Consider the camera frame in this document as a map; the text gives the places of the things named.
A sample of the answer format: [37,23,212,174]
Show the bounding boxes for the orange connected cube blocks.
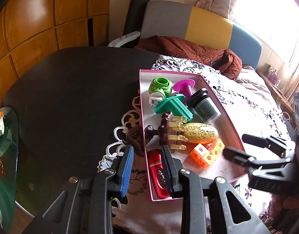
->
[189,138,225,170]

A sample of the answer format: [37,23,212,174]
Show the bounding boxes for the red metallic cylinder toy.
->
[147,149,170,199]

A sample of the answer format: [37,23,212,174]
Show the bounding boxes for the yellow perforated oval case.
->
[183,123,219,144]

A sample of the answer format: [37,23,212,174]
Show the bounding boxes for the black lidded transparent jar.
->
[187,88,221,124]

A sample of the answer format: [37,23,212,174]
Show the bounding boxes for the pink white shallow box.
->
[139,70,246,201]

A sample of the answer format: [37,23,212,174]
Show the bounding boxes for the brown massage comb brush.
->
[144,112,189,153]

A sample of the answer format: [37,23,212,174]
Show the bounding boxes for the teal green plastic cup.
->
[154,94,193,121]

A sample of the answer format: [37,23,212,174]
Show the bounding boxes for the purple plastic flanged cup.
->
[173,79,196,105]

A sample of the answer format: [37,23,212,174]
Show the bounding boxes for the lime green plastic gadget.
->
[148,77,173,107]

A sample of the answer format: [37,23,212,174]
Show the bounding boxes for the purple box on table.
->
[266,65,281,87]

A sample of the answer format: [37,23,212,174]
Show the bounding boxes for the beige pink quilted blanket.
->
[235,65,283,116]

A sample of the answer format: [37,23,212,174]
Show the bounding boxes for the glass side table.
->
[0,107,19,233]

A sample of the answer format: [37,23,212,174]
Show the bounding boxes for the rust brown quilted jacket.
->
[135,35,242,80]

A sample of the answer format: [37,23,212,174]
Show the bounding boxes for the black round table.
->
[2,47,158,215]

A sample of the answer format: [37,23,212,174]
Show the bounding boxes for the window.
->
[234,0,299,62]

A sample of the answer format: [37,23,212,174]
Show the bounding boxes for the black rolled mat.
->
[123,0,150,35]

